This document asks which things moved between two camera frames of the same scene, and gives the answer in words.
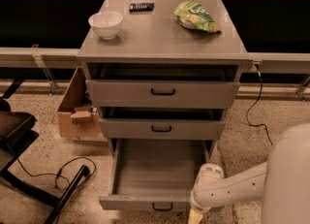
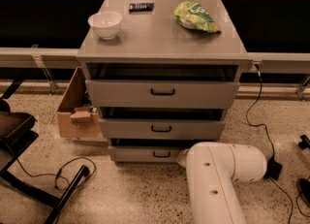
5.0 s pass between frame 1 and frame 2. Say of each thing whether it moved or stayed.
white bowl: stayed
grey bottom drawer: moved
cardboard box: stayed
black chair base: stayed
